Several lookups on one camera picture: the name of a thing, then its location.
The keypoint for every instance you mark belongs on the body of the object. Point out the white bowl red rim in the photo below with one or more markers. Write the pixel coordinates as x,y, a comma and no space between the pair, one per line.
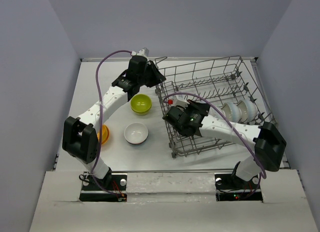
136,133

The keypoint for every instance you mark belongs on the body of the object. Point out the grey wire dish rack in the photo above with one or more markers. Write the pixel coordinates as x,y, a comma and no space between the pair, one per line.
218,80

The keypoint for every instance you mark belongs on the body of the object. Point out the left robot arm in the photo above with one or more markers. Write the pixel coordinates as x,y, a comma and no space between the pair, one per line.
82,135

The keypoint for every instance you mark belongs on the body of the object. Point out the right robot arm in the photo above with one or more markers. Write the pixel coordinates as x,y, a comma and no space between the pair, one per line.
264,143

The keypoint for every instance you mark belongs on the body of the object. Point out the green bowl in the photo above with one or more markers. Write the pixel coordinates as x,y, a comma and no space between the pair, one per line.
141,104

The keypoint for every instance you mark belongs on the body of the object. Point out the orange bowl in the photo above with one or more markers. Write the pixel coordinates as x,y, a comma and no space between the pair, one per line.
105,134

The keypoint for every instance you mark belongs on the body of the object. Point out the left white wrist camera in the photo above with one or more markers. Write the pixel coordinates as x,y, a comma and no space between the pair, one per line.
144,52

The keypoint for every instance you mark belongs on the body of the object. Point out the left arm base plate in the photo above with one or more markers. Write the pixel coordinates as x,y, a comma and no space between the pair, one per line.
114,192

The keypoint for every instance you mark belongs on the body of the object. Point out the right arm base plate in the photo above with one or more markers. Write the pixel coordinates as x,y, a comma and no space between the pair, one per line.
229,190

